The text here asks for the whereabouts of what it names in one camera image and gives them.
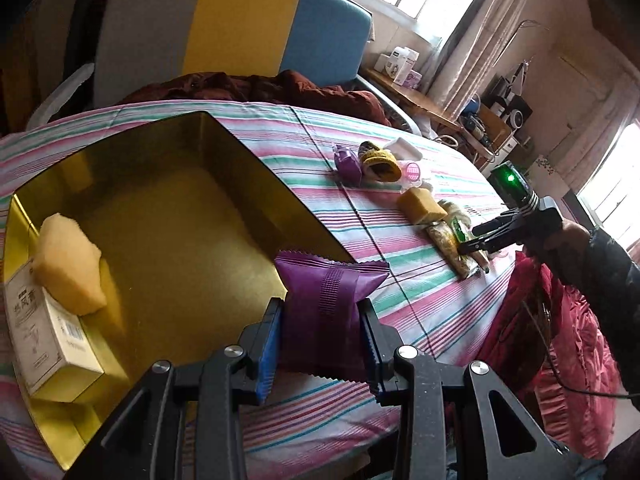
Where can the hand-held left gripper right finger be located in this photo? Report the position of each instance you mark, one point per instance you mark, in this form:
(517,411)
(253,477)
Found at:
(371,357)

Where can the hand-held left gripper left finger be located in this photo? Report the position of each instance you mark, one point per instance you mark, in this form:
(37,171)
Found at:
(267,355)

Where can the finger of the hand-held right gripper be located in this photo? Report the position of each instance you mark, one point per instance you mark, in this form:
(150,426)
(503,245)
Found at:
(500,225)
(492,245)

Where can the green small packet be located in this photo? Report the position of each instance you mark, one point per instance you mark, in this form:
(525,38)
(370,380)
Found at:
(460,230)

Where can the clear rice snack packet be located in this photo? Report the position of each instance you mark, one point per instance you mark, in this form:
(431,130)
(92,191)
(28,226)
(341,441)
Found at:
(447,250)

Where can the purple snack packet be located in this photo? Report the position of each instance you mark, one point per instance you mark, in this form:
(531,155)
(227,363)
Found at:
(325,300)

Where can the brownish yellow sponge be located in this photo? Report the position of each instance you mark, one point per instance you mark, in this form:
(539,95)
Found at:
(420,206)

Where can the pink plastic cup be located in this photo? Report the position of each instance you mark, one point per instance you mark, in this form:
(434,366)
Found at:
(412,172)

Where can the white foam block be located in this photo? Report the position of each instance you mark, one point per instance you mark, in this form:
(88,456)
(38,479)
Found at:
(402,147)

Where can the yellow knitted pouch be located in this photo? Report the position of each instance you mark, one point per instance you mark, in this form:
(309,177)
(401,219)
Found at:
(380,162)

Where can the gold tin box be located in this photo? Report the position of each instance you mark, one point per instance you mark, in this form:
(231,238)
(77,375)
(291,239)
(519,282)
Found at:
(165,220)

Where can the person's right forearm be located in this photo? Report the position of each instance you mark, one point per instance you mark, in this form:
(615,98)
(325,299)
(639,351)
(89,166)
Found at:
(610,285)

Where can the person's right hand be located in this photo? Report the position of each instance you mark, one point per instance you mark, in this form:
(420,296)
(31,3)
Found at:
(565,255)

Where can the pale plastic packet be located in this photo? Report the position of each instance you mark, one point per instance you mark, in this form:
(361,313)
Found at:
(452,210)

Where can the side window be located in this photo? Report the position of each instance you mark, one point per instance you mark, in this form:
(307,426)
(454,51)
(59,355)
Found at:
(612,200)

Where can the small white crumpled item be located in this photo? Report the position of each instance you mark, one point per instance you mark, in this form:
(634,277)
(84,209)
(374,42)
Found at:
(426,187)

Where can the black speaker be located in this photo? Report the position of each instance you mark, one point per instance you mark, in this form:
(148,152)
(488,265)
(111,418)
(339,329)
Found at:
(510,107)

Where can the blue cup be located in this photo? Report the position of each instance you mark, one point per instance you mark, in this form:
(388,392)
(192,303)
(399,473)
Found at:
(471,106)

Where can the wooden side desk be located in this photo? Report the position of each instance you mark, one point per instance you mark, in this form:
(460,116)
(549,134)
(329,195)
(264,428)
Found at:
(425,105)

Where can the small purple container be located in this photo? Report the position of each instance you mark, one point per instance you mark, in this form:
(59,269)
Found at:
(347,162)

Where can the purple white box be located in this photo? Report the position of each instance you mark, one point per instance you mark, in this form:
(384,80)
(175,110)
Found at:
(413,81)

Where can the tall white box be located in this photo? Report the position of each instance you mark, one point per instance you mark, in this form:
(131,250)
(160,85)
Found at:
(406,60)

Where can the pink curtain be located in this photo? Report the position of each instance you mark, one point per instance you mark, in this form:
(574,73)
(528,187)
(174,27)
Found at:
(480,35)

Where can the pale yellow sponge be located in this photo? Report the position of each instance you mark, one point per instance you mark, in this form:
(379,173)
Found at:
(65,265)

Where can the white paper carton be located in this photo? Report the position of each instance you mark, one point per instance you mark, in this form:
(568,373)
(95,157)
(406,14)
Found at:
(45,355)

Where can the dark red blanket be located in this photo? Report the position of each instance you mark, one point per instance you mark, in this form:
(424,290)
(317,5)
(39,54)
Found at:
(300,90)

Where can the grey yellow blue chair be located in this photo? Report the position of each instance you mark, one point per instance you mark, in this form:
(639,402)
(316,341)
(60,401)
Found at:
(150,35)

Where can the wooden wardrobe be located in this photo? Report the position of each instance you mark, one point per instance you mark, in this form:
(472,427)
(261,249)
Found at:
(25,75)

